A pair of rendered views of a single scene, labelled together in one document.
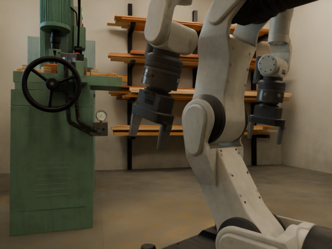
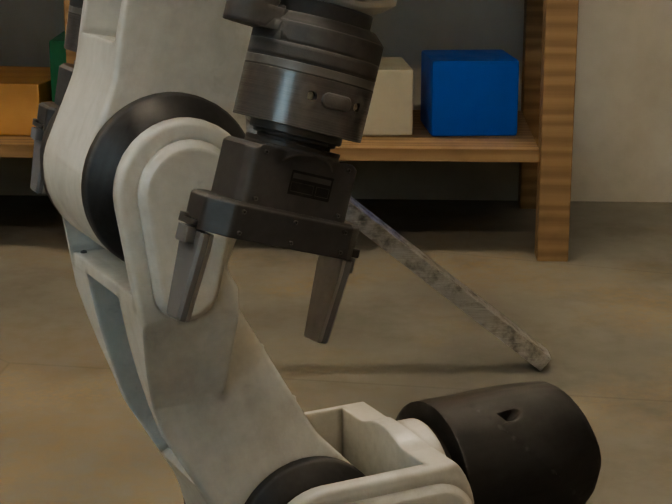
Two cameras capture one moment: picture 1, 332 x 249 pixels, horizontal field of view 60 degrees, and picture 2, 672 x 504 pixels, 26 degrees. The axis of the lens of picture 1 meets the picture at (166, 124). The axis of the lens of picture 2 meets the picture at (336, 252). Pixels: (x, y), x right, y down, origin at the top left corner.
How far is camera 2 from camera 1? 1.04 m
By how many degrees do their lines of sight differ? 74
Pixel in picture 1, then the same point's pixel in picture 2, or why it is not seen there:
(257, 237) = (394, 485)
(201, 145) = (221, 278)
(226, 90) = not seen: hidden behind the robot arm
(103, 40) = not seen: outside the picture
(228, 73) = not seen: hidden behind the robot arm
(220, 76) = (228, 31)
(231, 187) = (275, 383)
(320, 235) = (470, 417)
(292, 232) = (412, 438)
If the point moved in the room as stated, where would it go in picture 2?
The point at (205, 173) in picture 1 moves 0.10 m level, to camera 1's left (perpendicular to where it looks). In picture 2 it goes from (199, 368) to (150, 410)
